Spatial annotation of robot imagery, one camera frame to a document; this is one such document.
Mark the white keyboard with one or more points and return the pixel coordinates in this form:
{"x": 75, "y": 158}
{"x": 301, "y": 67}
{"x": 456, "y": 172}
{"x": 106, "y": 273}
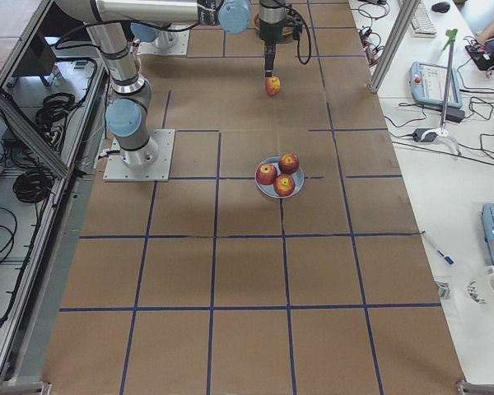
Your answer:
{"x": 421, "y": 24}

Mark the red apple plate near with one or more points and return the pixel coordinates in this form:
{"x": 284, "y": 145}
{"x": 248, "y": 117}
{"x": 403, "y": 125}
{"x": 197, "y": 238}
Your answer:
{"x": 284, "y": 185}

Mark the white mug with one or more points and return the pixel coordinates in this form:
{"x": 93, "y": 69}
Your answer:
{"x": 481, "y": 290}

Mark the blue white pen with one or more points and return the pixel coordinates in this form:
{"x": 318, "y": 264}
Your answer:
{"x": 446, "y": 257}

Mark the pink stick green tip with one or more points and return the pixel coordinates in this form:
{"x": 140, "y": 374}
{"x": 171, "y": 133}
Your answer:
{"x": 451, "y": 35}

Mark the yellow red apple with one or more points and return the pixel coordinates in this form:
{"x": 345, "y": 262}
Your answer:
{"x": 272, "y": 86}

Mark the red apple plate far right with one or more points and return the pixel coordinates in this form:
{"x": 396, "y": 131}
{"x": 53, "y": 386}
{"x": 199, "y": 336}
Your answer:
{"x": 289, "y": 163}

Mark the red apple plate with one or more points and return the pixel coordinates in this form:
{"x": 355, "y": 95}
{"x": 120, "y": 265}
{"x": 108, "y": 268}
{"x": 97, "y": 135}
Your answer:
{"x": 284, "y": 185}
{"x": 289, "y": 163}
{"x": 266, "y": 174}

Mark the teach pendant far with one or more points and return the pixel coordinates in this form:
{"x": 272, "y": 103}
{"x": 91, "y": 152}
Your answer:
{"x": 427, "y": 85}

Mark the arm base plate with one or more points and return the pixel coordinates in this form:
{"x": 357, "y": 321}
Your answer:
{"x": 178, "y": 50}
{"x": 151, "y": 163}

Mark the black power adapter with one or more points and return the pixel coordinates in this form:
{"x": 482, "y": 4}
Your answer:
{"x": 452, "y": 114}

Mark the black device on desk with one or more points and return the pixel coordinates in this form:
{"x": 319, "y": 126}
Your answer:
{"x": 482, "y": 54}

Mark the red apple plate far left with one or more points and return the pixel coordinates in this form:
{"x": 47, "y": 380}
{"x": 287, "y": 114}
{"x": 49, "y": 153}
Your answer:
{"x": 266, "y": 174}

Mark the black computer mouse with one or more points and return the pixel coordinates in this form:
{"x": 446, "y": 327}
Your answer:
{"x": 440, "y": 7}

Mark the light blue plate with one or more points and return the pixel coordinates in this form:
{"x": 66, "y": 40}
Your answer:
{"x": 298, "y": 177}

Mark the aluminium frame post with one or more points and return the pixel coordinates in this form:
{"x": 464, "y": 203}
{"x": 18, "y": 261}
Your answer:
{"x": 395, "y": 38}

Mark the small metal clip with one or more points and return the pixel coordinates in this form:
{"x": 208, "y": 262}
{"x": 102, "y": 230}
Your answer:
{"x": 443, "y": 290}

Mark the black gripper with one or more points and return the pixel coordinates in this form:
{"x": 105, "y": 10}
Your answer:
{"x": 269, "y": 30}

